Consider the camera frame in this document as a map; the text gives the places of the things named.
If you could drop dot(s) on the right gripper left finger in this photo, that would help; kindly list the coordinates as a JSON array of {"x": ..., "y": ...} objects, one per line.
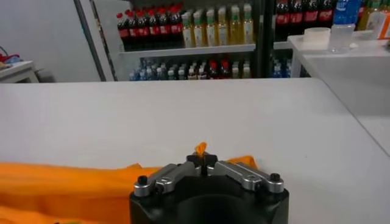
[{"x": 170, "y": 178}]

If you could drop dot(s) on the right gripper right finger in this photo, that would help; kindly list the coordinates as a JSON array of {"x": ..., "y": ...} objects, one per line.
[{"x": 243, "y": 175}]

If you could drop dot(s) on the orange t-shirt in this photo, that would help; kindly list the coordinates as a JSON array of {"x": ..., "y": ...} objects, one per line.
[{"x": 61, "y": 188}]

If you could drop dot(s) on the white-cap dark drink bottle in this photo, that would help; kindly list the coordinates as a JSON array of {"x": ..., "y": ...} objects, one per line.
[
  {"x": 170, "y": 73},
  {"x": 192, "y": 72},
  {"x": 201, "y": 72},
  {"x": 181, "y": 73}
]

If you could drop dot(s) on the clear green-tinted drink bottle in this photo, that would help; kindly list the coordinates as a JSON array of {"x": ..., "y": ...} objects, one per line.
[
  {"x": 150, "y": 73},
  {"x": 160, "y": 73}
]

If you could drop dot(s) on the red-cap cola bottle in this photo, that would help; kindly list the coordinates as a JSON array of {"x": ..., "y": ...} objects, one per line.
[
  {"x": 132, "y": 31},
  {"x": 176, "y": 28},
  {"x": 310, "y": 16},
  {"x": 282, "y": 18},
  {"x": 153, "y": 30},
  {"x": 213, "y": 70},
  {"x": 122, "y": 32},
  {"x": 164, "y": 29},
  {"x": 225, "y": 70},
  {"x": 325, "y": 14},
  {"x": 142, "y": 30},
  {"x": 296, "y": 17}
]

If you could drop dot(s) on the blue drink bottle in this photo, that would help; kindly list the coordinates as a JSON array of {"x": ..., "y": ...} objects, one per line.
[
  {"x": 141, "y": 74},
  {"x": 133, "y": 74},
  {"x": 286, "y": 70},
  {"x": 276, "y": 71}
]

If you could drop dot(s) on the white side table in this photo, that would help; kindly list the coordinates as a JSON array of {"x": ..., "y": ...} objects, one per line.
[
  {"x": 350, "y": 70},
  {"x": 18, "y": 68}
]

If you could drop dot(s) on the white tape roll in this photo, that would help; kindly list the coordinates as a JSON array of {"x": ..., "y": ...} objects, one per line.
[{"x": 317, "y": 38}]

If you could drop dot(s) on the clear water bottle blue label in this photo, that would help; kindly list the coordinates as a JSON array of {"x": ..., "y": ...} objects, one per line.
[{"x": 345, "y": 12}]

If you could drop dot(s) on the orange-lid plastic container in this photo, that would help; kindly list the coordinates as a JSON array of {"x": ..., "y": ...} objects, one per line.
[{"x": 384, "y": 27}]

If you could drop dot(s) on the red cloth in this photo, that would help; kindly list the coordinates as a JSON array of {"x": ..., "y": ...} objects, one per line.
[{"x": 4, "y": 58}]

